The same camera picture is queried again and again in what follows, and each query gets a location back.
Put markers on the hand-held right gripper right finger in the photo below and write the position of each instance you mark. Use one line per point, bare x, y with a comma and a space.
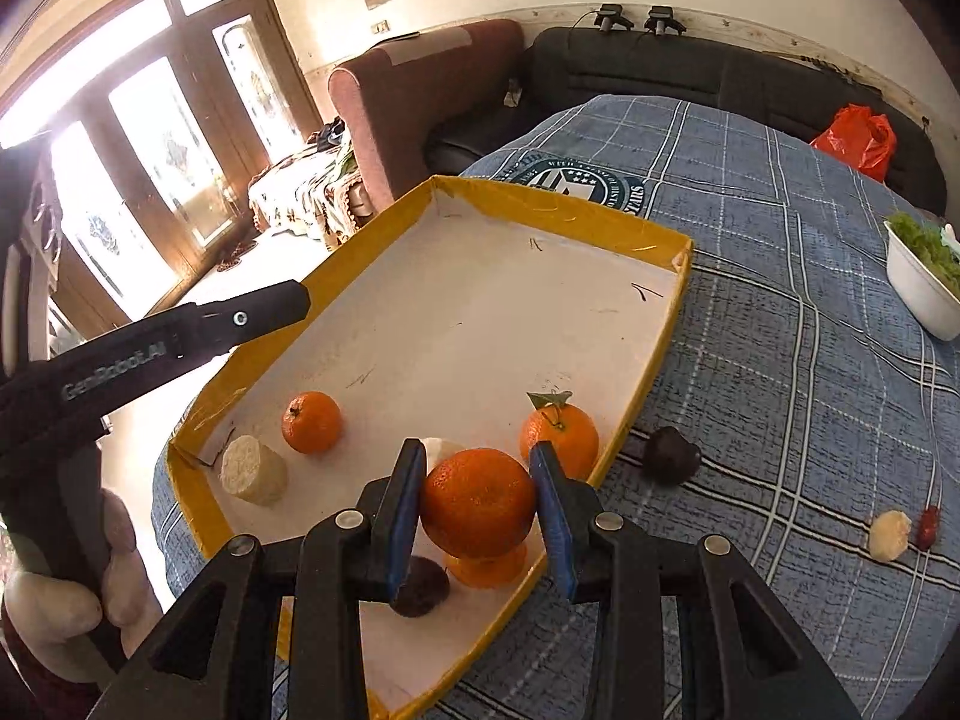
559, 532

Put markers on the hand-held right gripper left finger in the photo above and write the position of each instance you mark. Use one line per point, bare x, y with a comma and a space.
401, 532

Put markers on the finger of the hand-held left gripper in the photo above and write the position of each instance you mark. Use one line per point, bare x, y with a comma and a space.
247, 315

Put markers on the large dark red plum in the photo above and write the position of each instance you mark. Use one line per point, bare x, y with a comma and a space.
424, 586

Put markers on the large orange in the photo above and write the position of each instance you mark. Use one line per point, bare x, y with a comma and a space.
476, 502

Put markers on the yellow cardboard box tray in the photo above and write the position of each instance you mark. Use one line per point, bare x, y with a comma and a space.
450, 300

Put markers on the person's left hand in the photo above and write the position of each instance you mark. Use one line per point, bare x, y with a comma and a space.
52, 607

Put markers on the orange with green leaf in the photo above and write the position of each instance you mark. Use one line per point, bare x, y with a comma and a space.
562, 441

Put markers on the small orange tangerine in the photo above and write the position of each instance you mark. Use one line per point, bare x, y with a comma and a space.
311, 421

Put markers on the small dark plum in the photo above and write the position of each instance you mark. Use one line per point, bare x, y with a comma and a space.
670, 456

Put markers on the floral patterned seat cover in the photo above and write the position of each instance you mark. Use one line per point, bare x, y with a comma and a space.
300, 187

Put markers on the wooden glass door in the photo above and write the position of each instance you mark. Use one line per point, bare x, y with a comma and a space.
196, 75

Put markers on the brown fabric armchair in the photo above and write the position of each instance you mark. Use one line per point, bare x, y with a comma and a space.
420, 105

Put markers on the red jujube date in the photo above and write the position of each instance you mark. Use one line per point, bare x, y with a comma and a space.
928, 527

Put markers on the white foam bowl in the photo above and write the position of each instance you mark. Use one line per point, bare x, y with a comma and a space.
922, 292

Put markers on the green lettuce leaves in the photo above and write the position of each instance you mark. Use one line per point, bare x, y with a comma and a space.
926, 244

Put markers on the black grey handheld device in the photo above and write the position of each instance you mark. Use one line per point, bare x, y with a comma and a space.
609, 16
661, 19

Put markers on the black leather sofa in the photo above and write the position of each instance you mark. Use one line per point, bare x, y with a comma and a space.
675, 67

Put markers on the red plastic bag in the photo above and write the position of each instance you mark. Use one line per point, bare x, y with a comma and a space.
859, 139

